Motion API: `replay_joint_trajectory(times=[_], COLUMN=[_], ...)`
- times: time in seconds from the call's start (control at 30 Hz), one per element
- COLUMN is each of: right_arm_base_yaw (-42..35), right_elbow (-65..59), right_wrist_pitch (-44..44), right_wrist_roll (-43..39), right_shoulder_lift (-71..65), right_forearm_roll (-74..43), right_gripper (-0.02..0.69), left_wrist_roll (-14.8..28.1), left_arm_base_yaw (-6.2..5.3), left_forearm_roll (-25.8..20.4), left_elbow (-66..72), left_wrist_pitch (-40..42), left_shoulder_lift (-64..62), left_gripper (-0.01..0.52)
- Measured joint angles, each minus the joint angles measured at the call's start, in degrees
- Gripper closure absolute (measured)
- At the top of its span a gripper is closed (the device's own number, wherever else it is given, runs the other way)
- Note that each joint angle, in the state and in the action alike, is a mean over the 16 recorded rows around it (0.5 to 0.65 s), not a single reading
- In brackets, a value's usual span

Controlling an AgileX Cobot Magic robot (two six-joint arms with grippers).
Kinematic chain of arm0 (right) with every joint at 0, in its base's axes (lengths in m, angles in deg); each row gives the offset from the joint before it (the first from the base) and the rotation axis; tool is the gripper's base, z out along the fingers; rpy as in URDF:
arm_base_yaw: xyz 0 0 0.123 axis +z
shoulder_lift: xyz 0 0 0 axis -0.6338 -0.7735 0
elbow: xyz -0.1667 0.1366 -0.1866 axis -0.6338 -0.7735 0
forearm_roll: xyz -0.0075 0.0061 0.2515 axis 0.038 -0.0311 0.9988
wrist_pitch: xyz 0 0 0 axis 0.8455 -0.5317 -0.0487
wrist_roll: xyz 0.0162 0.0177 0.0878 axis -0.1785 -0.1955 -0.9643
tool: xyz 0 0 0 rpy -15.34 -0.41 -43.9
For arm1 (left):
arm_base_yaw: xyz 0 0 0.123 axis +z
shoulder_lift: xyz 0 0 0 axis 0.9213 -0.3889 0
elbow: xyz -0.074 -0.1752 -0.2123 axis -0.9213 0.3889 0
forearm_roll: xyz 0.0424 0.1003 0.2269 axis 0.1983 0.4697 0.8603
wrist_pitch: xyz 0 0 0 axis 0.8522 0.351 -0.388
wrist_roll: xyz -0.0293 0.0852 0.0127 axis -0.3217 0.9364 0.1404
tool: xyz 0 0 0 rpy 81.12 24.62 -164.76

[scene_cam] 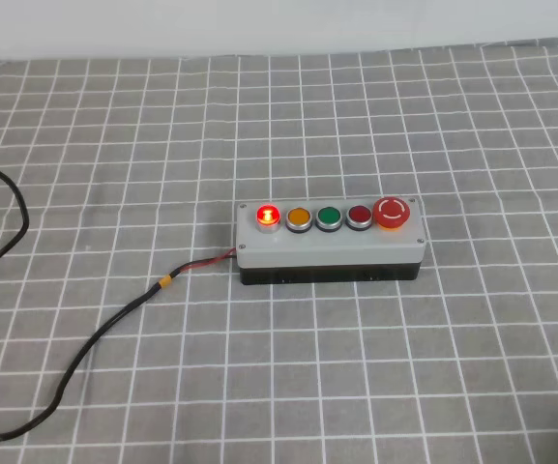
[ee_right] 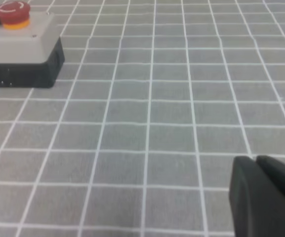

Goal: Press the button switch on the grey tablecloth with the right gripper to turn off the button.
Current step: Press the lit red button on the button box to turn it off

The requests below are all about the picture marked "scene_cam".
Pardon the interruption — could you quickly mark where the grey button switch box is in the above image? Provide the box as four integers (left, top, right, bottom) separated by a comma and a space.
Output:
235, 196, 426, 285

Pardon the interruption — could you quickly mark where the yellow push button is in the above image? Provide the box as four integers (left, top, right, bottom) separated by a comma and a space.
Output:
285, 207, 312, 234

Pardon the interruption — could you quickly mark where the green push button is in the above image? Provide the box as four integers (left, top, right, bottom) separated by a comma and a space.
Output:
315, 206, 342, 232

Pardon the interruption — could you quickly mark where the dark red push button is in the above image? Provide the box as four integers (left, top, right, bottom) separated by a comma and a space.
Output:
345, 205, 372, 231

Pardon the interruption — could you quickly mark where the red emergency stop button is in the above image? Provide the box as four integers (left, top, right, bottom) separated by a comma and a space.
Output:
372, 196, 411, 230

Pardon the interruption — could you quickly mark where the grey checkered tablecloth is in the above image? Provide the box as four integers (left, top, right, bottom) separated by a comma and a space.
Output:
0, 43, 558, 463

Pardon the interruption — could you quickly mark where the lit red indicator lamp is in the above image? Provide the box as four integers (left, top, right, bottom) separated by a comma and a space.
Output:
255, 204, 281, 233

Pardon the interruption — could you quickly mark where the black power cable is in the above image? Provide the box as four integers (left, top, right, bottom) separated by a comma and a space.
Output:
0, 159, 239, 442

